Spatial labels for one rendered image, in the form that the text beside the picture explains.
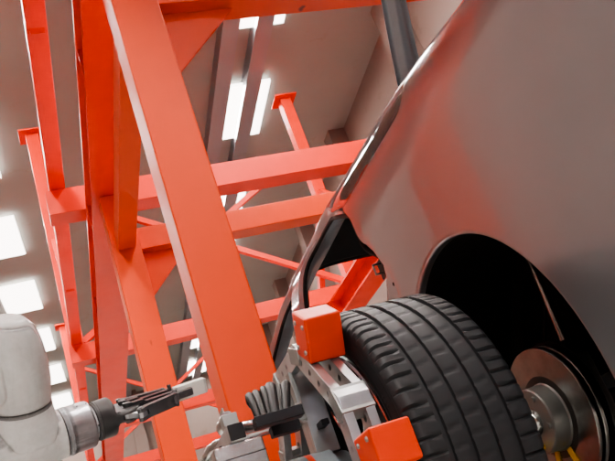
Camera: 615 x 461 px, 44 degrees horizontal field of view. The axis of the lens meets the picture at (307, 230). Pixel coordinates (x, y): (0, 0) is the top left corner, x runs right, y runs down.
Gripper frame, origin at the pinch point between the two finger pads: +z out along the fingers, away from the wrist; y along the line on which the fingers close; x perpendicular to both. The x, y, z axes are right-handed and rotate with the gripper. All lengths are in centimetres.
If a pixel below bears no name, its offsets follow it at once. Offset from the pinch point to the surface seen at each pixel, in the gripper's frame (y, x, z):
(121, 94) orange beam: 152, -81, 59
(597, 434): -41, 26, 71
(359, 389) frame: -34.6, 0.0, 16.8
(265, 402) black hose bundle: -23.1, 0.3, 4.1
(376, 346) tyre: -33.5, -6.0, 23.0
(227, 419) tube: -21.1, 1.4, -3.0
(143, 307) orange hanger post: 253, 20, 89
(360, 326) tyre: -26.7, -8.6, 25.1
